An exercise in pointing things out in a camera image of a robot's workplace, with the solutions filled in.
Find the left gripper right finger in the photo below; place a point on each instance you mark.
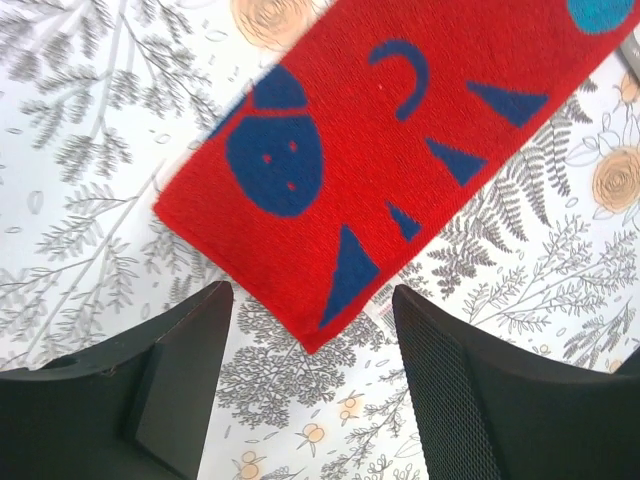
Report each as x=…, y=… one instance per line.
x=486, y=409

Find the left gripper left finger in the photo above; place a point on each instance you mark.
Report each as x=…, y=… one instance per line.
x=136, y=406

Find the red blue towel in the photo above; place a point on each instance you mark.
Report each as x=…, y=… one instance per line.
x=362, y=142

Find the floral table mat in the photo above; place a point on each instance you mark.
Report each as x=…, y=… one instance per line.
x=100, y=101

